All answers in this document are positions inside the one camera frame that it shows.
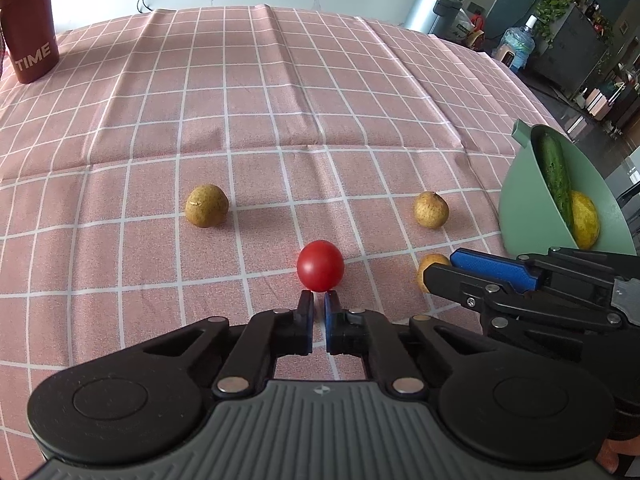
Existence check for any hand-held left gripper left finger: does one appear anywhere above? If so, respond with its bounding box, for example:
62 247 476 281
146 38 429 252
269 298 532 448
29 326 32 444
144 290 316 397

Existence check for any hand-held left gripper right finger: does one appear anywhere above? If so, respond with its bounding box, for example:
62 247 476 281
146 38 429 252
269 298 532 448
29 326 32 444
324 290 495 394

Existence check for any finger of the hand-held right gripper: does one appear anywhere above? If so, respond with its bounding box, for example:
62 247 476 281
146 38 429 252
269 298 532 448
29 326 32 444
422 264 626 333
449 247 616 293

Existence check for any red cherry tomato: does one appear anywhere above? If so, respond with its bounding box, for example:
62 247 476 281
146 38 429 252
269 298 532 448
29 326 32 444
296 240 346 293

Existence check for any green plastic colander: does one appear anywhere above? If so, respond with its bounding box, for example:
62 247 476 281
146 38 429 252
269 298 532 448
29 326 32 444
498 119 638 256

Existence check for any green cucumber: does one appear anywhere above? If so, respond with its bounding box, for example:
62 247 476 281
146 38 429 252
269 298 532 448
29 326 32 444
537 134 575 231

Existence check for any person's right forearm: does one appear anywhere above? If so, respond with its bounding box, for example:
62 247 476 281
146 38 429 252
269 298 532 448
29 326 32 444
595 435 640 480

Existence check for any pink checkered tablecloth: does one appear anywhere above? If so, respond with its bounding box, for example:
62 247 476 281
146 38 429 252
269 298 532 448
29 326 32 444
0 4 566 461

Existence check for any blue water jug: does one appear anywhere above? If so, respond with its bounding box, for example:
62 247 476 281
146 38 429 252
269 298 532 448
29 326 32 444
500 15 538 70

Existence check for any dark cabinet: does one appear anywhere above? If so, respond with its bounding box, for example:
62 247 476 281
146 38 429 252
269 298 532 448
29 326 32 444
525 2 613 101

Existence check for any red bag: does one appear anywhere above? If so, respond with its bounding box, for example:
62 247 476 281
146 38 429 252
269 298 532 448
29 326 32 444
467 14 486 51

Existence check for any white plastic bag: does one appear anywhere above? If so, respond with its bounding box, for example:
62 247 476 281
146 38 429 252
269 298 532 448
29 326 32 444
447 7 473 43

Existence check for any grey pedal trash bin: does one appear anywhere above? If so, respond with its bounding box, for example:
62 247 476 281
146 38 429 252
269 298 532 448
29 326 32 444
404 0 463 36

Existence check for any dark red tumbler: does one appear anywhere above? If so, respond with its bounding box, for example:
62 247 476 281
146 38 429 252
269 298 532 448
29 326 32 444
0 0 60 85

